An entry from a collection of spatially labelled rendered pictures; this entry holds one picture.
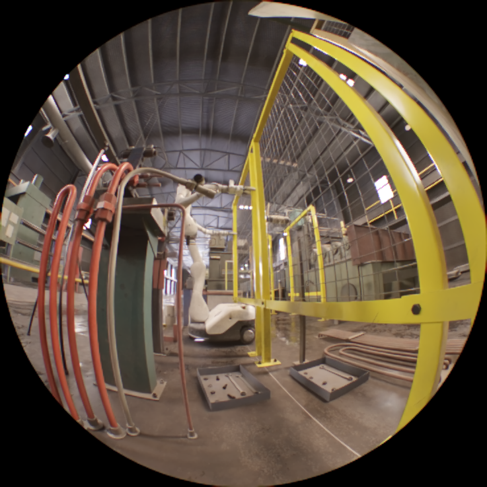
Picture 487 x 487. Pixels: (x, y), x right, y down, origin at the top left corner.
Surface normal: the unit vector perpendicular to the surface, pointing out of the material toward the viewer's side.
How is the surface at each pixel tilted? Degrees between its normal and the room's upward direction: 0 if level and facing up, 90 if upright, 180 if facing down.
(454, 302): 90
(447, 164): 90
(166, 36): 173
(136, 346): 90
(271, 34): 173
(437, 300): 90
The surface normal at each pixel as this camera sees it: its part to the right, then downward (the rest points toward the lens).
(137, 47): 0.15, 0.96
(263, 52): -0.10, 0.95
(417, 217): -0.98, -0.04
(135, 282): 0.19, -0.29
